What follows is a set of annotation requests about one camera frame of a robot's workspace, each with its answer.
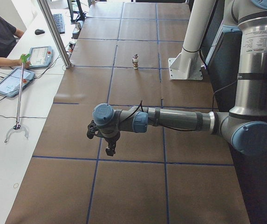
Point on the black computer mouse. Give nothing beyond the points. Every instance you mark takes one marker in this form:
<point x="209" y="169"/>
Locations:
<point x="39" y="32"/>

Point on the near teach pendant tablet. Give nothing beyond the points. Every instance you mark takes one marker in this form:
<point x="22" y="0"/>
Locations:
<point x="10" y="85"/>

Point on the black keyboard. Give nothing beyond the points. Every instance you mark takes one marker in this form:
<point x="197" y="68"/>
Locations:
<point x="59" y="22"/>

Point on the aluminium frame post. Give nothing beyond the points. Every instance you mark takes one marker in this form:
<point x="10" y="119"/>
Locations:
<point x="54" y="32"/>

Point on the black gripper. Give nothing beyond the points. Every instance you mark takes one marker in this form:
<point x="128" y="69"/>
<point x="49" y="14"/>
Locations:
<point x="110" y="140"/>

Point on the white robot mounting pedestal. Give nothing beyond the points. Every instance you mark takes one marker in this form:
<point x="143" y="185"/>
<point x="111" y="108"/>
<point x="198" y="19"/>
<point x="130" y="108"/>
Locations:
<point x="187" y="64"/>

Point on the black monitor stand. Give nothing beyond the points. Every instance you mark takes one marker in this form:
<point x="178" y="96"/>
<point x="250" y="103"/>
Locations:
<point x="76" y="12"/>

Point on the far teach pendant tablet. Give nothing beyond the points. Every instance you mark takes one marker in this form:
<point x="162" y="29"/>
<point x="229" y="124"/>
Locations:
<point x="40" y="57"/>

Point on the white brass PPR valve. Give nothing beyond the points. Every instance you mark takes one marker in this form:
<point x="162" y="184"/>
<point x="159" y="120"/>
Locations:
<point x="135" y="63"/>

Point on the green handled reacher grabber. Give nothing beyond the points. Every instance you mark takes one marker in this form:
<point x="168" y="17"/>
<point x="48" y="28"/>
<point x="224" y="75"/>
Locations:
<point x="18" y="127"/>

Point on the teach pendant tablet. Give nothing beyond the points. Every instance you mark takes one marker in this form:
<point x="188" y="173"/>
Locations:
<point x="40" y="57"/>
<point x="10" y="85"/>

